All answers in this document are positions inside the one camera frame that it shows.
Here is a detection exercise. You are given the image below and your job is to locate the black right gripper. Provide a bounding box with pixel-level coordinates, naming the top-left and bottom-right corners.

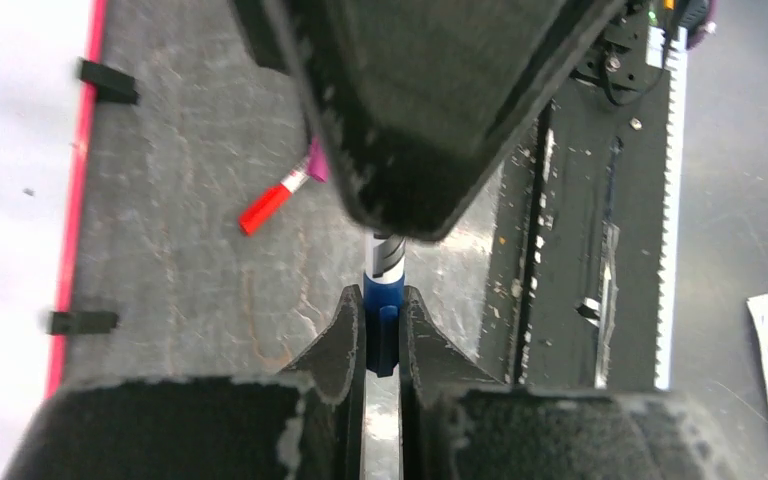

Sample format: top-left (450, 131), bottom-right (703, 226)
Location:
top-left (231, 0), bottom-right (624, 242)

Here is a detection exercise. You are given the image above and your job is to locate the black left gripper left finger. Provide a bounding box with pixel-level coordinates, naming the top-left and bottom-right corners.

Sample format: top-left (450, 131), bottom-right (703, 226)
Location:
top-left (4, 285), bottom-right (365, 479)

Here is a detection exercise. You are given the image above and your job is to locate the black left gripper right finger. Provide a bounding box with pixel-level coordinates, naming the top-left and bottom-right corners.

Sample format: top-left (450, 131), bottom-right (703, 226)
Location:
top-left (399, 286), bottom-right (751, 479)

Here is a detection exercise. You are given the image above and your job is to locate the blue capped white marker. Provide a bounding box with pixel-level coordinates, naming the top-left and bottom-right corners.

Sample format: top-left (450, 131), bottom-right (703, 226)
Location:
top-left (362, 231), bottom-right (405, 378)

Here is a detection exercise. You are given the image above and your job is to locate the pink framed whiteboard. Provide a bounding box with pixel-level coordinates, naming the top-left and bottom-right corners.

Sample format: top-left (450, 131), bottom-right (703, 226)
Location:
top-left (0, 1), bottom-right (95, 476)

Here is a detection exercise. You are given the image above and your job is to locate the black whiteboard foot clip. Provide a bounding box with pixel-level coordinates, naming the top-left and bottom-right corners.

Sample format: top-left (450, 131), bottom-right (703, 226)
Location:
top-left (46, 311), bottom-right (119, 336)
top-left (77, 58), bottom-right (139, 105)

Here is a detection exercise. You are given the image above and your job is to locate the purple capped marker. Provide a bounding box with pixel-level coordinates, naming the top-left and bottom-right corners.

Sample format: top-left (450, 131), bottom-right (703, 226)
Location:
top-left (307, 137), bottom-right (329, 183)

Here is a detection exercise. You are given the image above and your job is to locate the red capped marker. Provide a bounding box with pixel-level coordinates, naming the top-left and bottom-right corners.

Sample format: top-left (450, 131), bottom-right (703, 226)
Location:
top-left (238, 157), bottom-right (310, 236)

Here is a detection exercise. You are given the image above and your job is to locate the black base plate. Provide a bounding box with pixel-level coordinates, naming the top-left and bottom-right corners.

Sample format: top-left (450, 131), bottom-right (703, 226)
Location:
top-left (477, 1), bottom-right (683, 391)

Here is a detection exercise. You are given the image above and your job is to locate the white toothed cable rail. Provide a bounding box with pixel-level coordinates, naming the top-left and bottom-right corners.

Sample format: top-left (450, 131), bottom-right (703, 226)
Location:
top-left (646, 26), bottom-right (688, 390)

